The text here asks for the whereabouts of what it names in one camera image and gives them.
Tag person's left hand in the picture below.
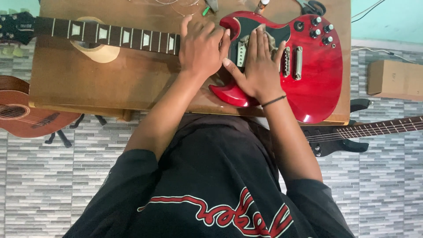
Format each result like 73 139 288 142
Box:
178 15 231 80

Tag person's right hand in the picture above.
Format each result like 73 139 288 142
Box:
222 26 287 105

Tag grey polishing cloth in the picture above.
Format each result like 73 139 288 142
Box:
239 23 279 53

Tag red electric guitar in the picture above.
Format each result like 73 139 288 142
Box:
0 11 343 124

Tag black wristband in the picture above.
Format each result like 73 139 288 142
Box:
261 95 287 108

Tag orange tube with white cap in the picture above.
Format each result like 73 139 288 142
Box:
254 0 270 15

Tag black bass guitar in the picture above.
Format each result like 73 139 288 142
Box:
301 99 423 158

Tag black shirt with red print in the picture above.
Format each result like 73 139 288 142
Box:
63 114 356 238

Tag brown cardboard box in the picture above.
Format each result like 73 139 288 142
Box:
367 60 423 102

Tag black guitar stand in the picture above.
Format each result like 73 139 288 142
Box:
45 114 108 149

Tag brown acoustic guitar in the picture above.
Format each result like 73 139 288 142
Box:
0 75 82 139

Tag coiled guitar strings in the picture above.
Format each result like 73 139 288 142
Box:
132 0 201 17

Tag green-handled cutter tool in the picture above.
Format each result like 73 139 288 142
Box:
202 0 219 17

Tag black-handled scissors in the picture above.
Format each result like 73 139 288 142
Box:
297 0 327 16

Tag white cable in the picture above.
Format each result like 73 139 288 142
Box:
351 47 417 64

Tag black cable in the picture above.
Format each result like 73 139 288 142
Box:
351 0 387 24

